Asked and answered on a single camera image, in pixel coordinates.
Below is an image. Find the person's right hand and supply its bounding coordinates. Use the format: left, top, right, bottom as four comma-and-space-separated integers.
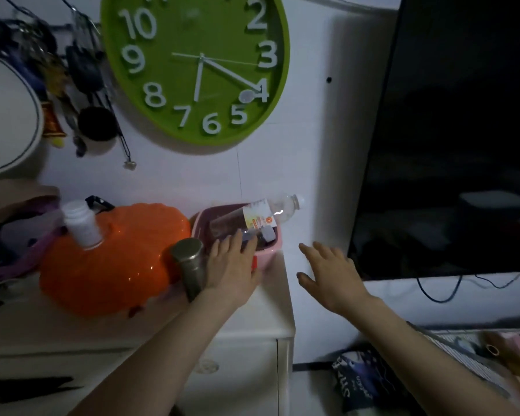
296, 241, 374, 317

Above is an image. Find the person's left hand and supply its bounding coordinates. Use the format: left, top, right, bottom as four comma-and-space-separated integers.
205, 229, 263, 308

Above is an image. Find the person's right forearm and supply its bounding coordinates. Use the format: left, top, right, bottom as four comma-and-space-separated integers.
335, 294, 520, 416

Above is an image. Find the person's left forearm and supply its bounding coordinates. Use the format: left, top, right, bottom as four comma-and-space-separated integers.
68, 288, 244, 416

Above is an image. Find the pink plastic bin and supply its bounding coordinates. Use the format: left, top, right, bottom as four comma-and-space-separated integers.
190, 204, 284, 273

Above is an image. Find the small dark bottle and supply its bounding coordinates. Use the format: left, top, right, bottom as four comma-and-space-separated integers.
242, 226, 282, 248

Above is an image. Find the clear plastic bottle with label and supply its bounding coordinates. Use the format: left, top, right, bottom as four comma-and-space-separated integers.
209, 194, 305, 244

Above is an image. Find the metal thermos flask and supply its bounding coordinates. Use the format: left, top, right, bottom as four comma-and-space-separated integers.
170, 237, 207, 303

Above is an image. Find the white cabinet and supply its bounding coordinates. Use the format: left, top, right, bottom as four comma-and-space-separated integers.
0, 251, 296, 416

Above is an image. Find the dark blue printed bag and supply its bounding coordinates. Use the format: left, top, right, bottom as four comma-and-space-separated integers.
331, 348, 419, 416

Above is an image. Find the orange pumpkin-shaped container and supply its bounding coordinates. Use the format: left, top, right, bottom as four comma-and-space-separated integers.
39, 203, 192, 319

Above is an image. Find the striped grey cloth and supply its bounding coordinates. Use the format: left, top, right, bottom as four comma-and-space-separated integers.
406, 321, 520, 399

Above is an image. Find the black clip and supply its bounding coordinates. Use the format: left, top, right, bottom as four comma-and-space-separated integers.
85, 195, 116, 213

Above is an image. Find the white plastic bottle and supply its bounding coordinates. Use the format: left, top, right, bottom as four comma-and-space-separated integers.
62, 200, 104, 250

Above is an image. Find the black flat television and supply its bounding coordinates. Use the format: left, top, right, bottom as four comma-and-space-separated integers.
348, 0, 520, 282

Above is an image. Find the pink and brown box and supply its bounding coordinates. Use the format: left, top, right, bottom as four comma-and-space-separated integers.
480, 331, 520, 379

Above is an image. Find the purple plastic bag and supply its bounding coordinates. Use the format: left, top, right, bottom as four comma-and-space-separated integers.
0, 198, 66, 285

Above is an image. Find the white round black-rimmed board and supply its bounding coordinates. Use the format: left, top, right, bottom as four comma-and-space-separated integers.
0, 47, 44, 177

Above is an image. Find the black television cable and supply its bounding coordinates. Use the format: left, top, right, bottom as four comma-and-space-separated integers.
474, 273, 520, 290
416, 275, 464, 304

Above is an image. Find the green round wall clock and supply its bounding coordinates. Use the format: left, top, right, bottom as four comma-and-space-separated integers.
101, 0, 291, 147

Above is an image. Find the bunch of hanging keys and lanyards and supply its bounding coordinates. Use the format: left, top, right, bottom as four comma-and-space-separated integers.
0, 0, 138, 171

